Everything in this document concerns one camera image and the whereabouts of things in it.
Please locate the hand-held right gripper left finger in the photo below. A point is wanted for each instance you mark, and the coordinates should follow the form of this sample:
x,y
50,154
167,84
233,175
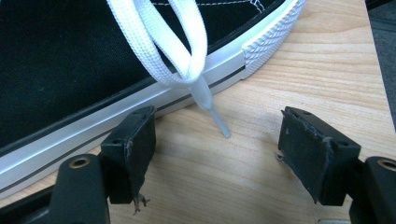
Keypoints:
x,y
130,161

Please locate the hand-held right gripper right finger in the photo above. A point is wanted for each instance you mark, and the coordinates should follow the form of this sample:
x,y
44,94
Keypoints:
x,y
311,155

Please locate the black white canvas sneaker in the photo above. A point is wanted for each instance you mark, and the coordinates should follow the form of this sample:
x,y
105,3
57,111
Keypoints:
x,y
62,62

